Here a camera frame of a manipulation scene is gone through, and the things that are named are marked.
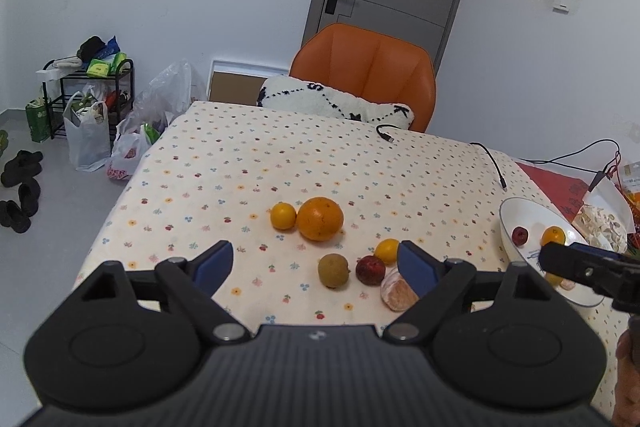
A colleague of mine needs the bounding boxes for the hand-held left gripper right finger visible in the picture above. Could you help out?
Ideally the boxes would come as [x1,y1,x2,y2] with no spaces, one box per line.
[382,241,566,342]

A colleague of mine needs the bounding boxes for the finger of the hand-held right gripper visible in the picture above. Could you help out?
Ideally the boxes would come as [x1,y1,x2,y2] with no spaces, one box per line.
[539,241,596,290]
[570,243,626,264]

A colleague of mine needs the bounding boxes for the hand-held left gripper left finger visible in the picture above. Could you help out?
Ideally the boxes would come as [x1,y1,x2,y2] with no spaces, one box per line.
[75,239,251,343]

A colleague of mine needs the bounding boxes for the mandarin orange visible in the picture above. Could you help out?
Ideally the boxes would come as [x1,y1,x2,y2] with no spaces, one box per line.
[541,226,567,249]

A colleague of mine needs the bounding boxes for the peeled tangerine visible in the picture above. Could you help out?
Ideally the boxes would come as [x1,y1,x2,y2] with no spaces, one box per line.
[380,268,420,313]

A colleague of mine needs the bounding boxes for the small orange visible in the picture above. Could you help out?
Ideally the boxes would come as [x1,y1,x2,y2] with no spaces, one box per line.
[270,202,298,230]
[374,238,401,265]

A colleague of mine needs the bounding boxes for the white plate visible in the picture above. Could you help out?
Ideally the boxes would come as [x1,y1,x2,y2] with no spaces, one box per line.
[499,197,608,308]

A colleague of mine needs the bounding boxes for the small brown kiwi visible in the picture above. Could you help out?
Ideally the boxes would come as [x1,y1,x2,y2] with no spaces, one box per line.
[318,254,350,289]

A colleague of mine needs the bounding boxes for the large orange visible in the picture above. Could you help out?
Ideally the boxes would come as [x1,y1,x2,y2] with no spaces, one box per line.
[296,197,345,242]

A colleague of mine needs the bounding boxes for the person's right hand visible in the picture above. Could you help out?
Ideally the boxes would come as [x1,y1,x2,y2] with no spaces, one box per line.
[612,332,640,427]

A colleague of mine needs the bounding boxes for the bag of nut candy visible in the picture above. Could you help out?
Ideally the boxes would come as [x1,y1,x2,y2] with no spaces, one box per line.
[572,177,636,254]

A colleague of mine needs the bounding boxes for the red patterned table mat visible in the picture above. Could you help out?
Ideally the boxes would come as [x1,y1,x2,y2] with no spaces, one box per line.
[515,159,640,253]

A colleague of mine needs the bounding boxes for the white gold snack packet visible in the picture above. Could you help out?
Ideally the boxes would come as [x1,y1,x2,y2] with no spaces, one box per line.
[622,161,640,192]

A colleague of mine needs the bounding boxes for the floral tablecloth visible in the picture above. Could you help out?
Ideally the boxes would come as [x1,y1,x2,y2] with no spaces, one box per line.
[72,101,623,423]

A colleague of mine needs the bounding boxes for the red white plastic bag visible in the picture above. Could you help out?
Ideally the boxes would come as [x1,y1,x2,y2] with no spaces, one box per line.
[107,122,161,182]

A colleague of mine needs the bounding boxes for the clear plastic bag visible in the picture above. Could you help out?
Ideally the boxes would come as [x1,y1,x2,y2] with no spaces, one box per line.
[132,59,193,132]

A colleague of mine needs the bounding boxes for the white framed board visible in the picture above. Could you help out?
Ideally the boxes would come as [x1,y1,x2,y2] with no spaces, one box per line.
[207,60,291,104]

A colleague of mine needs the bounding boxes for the white black-patterned pillow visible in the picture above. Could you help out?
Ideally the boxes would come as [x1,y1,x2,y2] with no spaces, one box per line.
[257,75,416,131]

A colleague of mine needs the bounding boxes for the black slipper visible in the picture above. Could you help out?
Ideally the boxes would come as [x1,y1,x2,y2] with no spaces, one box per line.
[0,199,32,234]
[0,150,45,188]
[18,177,42,215]

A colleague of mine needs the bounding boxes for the orange chair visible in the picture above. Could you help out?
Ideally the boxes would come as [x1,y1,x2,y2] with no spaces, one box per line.
[289,23,437,134]

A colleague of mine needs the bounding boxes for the black shoe rack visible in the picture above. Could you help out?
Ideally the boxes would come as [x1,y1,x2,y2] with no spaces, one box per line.
[42,59,135,140]

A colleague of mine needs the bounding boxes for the green packets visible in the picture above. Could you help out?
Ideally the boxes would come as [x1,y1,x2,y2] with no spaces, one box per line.
[86,52,128,78]

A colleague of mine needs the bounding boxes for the green box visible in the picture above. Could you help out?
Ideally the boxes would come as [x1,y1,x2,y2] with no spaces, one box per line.
[26,99,51,142]

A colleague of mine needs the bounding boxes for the black cloth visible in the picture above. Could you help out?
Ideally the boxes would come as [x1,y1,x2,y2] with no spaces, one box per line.
[76,36,106,60]

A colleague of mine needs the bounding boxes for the black charger cable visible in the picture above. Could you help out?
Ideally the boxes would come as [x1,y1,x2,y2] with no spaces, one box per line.
[517,138,621,168]

